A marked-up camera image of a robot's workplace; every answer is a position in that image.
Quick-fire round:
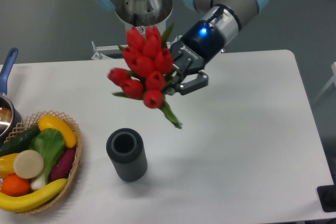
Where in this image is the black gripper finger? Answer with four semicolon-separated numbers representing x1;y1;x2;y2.
175;71;208;95
164;64;184;93

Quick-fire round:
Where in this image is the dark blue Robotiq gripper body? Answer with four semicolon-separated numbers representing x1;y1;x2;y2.
170;20;225;80

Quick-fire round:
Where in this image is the red tulip bouquet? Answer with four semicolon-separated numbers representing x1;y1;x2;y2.
107;25;182;129

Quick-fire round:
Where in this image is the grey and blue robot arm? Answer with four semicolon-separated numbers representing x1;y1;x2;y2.
94;0;269;95

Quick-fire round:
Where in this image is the dark grey ribbed vase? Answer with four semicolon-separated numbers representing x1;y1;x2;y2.
106;128;148;182

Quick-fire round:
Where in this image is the green bok choy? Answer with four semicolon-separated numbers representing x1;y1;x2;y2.
28;129;65;191

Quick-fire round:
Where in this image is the purple sweet potato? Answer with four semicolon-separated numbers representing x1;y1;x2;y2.
50;148;76;182

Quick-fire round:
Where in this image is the woven wicker basket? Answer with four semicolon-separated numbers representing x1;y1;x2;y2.
1;111;82;214

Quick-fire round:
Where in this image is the green cucumber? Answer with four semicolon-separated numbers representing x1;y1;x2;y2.
1;126;40;156

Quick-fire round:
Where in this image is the beige round disc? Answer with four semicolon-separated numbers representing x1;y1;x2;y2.
13;150;44;179

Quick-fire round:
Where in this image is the black device at table edge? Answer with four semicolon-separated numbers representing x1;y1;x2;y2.
317;185;335;212

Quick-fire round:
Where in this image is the long yellow banana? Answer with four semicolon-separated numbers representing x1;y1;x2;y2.
1;178;67;213

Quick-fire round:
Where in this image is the yellow bell pepper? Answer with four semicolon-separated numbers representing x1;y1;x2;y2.
0;153;18;178

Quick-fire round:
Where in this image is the orange fruit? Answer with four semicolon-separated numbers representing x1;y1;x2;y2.
1;174;30;197

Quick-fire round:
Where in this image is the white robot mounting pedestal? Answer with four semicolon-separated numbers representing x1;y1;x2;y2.
91;0;187;61

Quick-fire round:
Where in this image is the white furniture frame at right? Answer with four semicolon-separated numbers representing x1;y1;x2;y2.
312;62;335;106

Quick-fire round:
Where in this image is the blue handled saucepan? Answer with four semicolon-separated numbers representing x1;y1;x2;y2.
1;48;22;144

